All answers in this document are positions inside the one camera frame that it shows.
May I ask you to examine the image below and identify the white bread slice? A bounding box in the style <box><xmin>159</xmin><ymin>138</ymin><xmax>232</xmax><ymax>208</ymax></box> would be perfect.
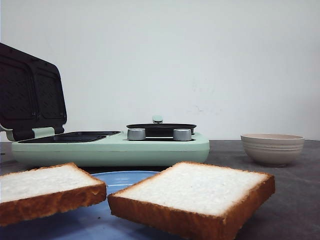
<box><xmin>0</xmin><ymin>163</ymin><xmax>107</xmax><ymax>227</ymax></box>
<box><xmin>107</xmin><ymin>161</ymin><xmax>276</xmax><ymax>240</ymax></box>

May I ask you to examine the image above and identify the beige ribbed ceramic bowl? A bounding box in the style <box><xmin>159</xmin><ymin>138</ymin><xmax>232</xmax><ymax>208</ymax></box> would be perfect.
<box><xmin>240</xmin><ymin>133</ymin><xmax>305</xmax><ymax>167</ymax></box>

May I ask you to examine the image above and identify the breakfast maker hinged lid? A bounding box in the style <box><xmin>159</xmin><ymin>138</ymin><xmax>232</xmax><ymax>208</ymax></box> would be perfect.
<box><xmin>0</xmin><ymin>43</ymin><xmax>67</xmax><ymax>142</ymax></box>

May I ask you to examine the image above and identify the mint green breakfast maker base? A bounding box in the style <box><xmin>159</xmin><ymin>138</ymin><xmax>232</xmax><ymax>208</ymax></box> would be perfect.
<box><xmin>11</xmin><ymin>131</ymin><xmax>210</xmax><ymax>167</ymax></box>

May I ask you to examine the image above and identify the black round frying pan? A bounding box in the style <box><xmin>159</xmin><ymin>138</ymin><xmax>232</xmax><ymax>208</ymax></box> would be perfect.
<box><xmin>126</xmin><ymin>115</ymin><xmax>197</xmax><ymax>137</ymax></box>

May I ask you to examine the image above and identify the right silver control knob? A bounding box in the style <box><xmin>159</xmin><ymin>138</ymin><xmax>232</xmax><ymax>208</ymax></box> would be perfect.
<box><xmin>173</xmin><ymin>128</ymin><xmax>192</xmax><ymax>142</ymax></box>

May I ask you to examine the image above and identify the silver control knob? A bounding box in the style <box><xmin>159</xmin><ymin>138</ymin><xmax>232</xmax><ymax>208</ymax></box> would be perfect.
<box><xmin>173</xmin><ymin>128</ymin><xmax>192</xmax><ymax>142</ymax></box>
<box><xmin>127</xmin><ymin>128</ymin><xmax>146</xmax><ymax>141</ymax></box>

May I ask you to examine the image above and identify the left silver control knob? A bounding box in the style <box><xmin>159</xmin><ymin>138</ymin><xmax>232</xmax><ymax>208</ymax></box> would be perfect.
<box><xmin>127</xmin><ymin>128</ymin><xmax>146</xmax><ymax>141</ymax></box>

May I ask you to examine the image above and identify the blue round plate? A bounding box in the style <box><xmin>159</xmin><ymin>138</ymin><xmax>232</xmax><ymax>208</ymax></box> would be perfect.
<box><xmin>0</xmin><ymin>170</ymin><xmax>186</xmax><ymax>240</ymax></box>

